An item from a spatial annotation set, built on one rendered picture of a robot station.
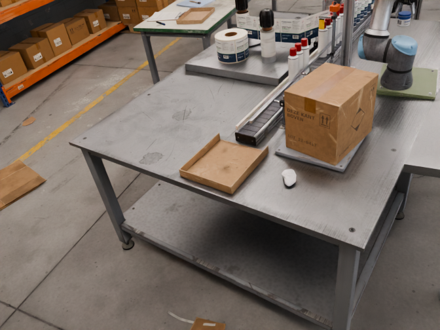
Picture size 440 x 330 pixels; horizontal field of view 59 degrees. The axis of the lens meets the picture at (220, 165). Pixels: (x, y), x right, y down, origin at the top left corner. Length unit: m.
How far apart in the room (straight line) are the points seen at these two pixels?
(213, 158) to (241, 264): 0.62
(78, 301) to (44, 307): 0.19
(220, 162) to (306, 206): 0.44
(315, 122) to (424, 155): 0.47
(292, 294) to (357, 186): 0.66
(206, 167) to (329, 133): 0.52
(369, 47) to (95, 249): 1.99
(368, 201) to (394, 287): 0.90
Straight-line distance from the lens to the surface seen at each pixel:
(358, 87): 1.59
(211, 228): 2.27
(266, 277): 2.02
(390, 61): 2.12
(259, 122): 1.84
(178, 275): 2.37
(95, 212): 2.96
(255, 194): 1.52
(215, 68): 2.44
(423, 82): 2.26
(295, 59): 2.05
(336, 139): 1.54
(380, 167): 1.67
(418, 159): 1.74
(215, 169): 1.66
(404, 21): 2.68
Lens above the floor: 1.85
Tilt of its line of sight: 37 degrees down
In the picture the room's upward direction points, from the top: 9 degrees counter-clockwise
